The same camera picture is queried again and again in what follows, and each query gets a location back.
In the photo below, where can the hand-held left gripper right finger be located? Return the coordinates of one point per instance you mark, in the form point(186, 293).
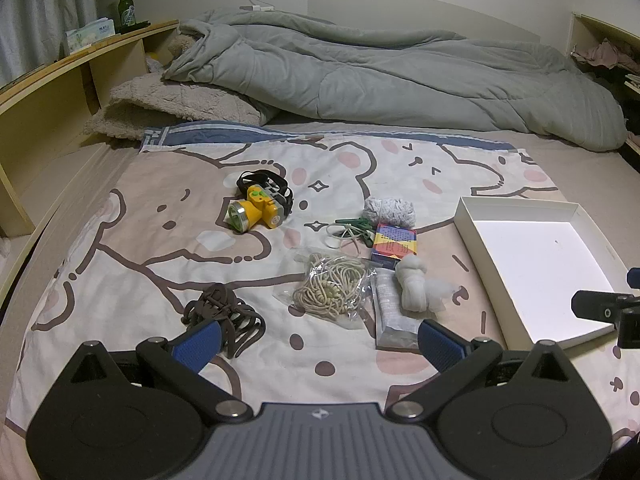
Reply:
point(442, 345)

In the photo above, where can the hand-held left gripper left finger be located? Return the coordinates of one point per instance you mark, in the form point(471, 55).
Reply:
point(197, 344)

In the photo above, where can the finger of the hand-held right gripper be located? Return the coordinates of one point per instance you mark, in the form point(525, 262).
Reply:
point(634, 279)
point(600, 305)

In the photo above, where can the grey packet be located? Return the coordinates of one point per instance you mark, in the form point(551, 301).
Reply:
point(392, 320)

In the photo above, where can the white cloth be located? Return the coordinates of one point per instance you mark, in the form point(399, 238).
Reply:
point(412, 285)

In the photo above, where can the white cardboard box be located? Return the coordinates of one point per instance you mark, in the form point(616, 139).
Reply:
point(540, 270)

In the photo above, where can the colourful box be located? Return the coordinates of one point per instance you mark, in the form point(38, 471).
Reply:
point(393, 245)

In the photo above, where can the grey yarn ball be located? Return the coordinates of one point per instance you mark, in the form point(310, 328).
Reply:
point(390, 212)

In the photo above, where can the brown hair claw clip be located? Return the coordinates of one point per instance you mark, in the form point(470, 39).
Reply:
point(220, 310)

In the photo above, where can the printed blanket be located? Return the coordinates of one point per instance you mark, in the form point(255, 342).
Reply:
point(150, 240)

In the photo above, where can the green plastic clip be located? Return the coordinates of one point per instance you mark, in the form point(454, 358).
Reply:
point(357, 223)

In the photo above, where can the pink clothes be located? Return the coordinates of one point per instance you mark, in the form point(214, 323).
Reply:
point(600, 52)

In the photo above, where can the cream side shelf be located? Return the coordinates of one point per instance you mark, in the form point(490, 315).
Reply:
point(580, 30)

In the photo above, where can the wooden headboard shelf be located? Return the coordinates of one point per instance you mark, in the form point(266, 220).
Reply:
point(50, 110)

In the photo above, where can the grey duvet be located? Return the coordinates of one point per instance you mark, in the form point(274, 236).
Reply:
point(375, 75)

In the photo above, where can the tissue box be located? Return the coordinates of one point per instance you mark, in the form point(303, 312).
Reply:
point(90, 35)

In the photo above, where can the green glass bottle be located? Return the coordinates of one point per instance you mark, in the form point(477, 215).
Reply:
point(126, 10)

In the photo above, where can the grey curtain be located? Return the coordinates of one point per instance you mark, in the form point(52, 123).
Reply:
point(40, 10)

